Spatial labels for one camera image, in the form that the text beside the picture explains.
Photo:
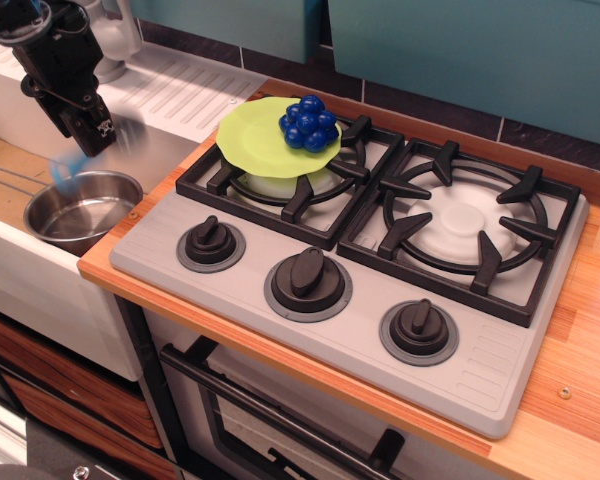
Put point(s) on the stainless steel pot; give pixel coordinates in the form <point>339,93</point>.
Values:
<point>77,212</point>

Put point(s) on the black stove knob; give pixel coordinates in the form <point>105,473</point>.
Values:
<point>419,333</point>
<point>308,287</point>
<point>211,246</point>

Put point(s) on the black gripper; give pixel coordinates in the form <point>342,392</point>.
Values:
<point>59,59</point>

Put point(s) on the black left burner grate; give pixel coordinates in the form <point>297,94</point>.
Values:
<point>314,208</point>

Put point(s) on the black right burner grate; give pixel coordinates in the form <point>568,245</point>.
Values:
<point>510,289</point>

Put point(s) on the grey spoon with blue handle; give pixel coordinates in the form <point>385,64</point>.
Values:
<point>67,172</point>

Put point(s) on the grey toy faucet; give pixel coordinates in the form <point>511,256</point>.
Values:
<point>118,38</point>

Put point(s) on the black left stove knob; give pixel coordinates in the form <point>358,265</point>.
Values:
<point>211,246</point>

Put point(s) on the white burner cap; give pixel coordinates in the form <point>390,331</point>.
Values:
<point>326,183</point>
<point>459,214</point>

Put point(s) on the white left burner cap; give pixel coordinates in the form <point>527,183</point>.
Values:
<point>326,183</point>

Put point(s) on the blue toy blueberry cluster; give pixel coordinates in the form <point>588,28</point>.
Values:
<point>308,125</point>

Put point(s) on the light green plate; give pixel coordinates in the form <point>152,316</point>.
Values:
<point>250,139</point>

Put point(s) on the grey toy stove top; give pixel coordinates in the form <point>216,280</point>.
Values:
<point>479,387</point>

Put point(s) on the wooden drawer front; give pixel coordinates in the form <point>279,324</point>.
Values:
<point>82,400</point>

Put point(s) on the white right burner cap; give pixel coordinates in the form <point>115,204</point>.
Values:
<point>459,214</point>

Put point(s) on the black right stove knob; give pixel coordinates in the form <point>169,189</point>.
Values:
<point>419,333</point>

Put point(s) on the black burner grate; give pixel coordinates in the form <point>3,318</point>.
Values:
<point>314,208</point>
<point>510,289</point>

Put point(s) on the black oven door handle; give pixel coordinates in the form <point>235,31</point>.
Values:
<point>376,466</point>

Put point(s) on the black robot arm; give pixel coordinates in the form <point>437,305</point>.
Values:
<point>20,18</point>

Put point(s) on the black middle stove knob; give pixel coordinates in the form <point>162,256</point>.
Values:
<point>308,287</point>

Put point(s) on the toy oven door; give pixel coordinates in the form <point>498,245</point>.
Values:
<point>258,423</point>

